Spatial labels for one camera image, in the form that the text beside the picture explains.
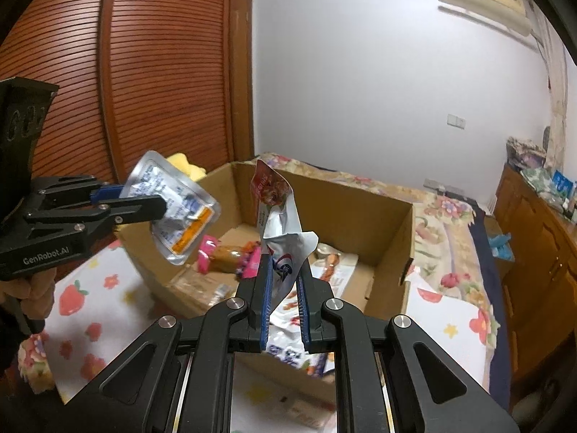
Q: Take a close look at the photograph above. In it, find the clear brown wafer packet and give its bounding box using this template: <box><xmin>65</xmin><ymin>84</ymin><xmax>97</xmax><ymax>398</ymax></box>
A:
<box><xmin>169</xmin><ymin>271</ymin><xmax>239</xmax><ymax>316</ymax></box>

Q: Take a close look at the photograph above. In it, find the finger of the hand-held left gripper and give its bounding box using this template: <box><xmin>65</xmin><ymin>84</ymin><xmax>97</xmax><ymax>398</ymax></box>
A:
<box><xmin>26</xmin><ymin>195</ymin><xmax>167</xmax><ymax>241</ymax></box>
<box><xmin>27</xmin><ymin>175</ymin><xmax>125</xmax><ymax>210</ymax></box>

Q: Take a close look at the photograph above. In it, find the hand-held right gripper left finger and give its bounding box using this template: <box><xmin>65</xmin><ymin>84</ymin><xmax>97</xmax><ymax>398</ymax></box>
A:
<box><xmin>63</xmin><ymin>253</ymin><xmax>276</xmax><ymax>433</ymax></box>

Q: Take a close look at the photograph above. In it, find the white packet with blue print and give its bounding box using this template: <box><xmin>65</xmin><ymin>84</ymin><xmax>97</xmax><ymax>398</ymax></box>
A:
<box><xmin>266</xmin><ymin>289</ymin><xmax>327</xmax><ymax>377</ymax></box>

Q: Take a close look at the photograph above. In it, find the wooden desk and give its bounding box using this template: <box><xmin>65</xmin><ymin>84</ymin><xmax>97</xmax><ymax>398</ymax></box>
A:
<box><xmin>493</xmin><ymin>162</ymin><xmax>577</xmax><ymax>398</ymax></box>

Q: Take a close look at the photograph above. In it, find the wooden slatted wardrobe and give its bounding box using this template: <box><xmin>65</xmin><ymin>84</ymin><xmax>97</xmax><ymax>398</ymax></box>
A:
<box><xmin>0</xmin><ymin>0</ymin><xmax>235</xmax><ymax>190</ymax></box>

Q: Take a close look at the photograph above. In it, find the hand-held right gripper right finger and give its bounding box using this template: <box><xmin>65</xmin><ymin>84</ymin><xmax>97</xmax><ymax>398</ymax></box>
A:
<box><xmin>295</xmin><ymin>257</ymin><xmax>519</xmax><ymax>433</ymax></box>

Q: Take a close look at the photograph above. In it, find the cardboard box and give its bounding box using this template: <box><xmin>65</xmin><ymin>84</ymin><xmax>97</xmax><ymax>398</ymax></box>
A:
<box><xmin>115</xmin><ymin>160</ymin><xmax>415</xmax><ymax>420</ymax></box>

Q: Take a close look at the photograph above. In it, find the pink and brown snack packet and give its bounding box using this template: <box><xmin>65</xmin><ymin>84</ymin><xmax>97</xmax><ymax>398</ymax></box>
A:
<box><xmin>197</xmin><ymin>235</ymin><xmax>262</xmax><ymax>280</ymax></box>

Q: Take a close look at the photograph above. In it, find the person's left hand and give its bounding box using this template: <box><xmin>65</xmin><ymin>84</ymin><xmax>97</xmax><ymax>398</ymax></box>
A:
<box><xmin>4</xmin><ymin>268</ymin><xmax>58</xmax><ymax>323</ymax></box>

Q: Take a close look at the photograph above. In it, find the wooden door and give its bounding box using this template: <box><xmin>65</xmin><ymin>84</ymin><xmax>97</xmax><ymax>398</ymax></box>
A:
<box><xmin>230</xmin><ymin>0</ymin><xmax>255</xmax><ymax>163</ymax></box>

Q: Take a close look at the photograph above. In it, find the strawberry print bed sheet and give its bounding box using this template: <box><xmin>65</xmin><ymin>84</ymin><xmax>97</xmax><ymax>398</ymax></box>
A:
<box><xmin>43</xmin><ymin>239</ymin><xmax>492</xmax><ymax>433</ymax></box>

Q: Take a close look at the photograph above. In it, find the pile of small desk things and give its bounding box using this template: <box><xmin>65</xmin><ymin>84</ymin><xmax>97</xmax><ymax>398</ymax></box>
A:
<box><xmin>505</xmin><ymin>135</ymin><xmax>577</xmax><ymax>222</ymax></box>

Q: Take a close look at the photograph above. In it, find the white chicken feet packet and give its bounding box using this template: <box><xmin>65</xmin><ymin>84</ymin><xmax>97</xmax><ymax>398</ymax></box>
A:
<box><xmin>311</xmin><ymin>242</ymin><xmax>359</xmax><ymax>296</ymax></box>

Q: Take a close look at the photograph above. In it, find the floral padded cloth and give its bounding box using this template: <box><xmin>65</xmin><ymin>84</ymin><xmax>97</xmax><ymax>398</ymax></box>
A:
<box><xmin>18</xmin><ymin>331</ymin><xmax>57</xmax><ymax>395</ymax></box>

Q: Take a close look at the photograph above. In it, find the red and white snack packet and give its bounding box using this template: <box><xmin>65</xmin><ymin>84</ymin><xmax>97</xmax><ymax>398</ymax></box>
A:
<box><xmin>249</xmin><ymin>159</ymin><xmax>318</xmax><ymax>307</ymax></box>

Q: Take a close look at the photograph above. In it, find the silver packet with orange label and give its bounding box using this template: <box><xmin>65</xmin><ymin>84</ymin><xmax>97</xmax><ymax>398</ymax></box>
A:
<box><xmin>119</xmin><ymin>150</ymin><xmax>221</xmax><ymax>266</ymax></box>

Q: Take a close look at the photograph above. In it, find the yellow plush toy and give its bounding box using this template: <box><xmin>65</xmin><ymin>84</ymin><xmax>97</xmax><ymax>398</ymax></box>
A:
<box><xmin>167</xmin><ymin>152</ymin><xmax>208</xmax><ymax>181</ymax></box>

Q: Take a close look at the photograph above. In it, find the pale curtain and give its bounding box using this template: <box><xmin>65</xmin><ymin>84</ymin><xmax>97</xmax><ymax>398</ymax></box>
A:
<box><xmin>538</xmin><ymin>9</ymin><xmax>569</xmax><ymax>163</ymax></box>

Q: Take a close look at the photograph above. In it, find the blue cloth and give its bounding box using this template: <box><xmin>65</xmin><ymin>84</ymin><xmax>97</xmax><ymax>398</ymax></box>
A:
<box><xmin>487</xmin><ymin>232</ymin><xmax>515</xmax><ymax>262</ymax></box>

